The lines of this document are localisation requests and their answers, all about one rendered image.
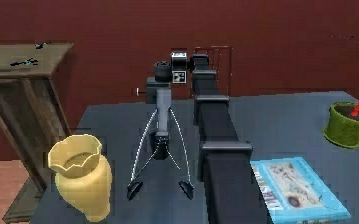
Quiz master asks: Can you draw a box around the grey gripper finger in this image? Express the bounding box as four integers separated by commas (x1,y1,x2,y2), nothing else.
126,109,159,202
168,109,195,201

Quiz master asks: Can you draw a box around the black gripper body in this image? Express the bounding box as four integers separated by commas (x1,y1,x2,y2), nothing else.
146,60,174,161

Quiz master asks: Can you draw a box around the yellow vase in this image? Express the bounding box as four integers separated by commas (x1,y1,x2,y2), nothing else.
47,133,113,224

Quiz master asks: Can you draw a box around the dark grey table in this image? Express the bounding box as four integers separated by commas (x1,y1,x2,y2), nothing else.
30,90,359,224

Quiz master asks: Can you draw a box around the blue book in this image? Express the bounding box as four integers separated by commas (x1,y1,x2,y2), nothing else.
250,156,352,224

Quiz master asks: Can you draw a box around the brown wooden side table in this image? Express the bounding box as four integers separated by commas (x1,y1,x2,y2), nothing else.
0,42,75,224

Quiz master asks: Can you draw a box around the house plant in green pot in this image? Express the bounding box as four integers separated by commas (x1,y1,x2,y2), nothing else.
322,28,359,150

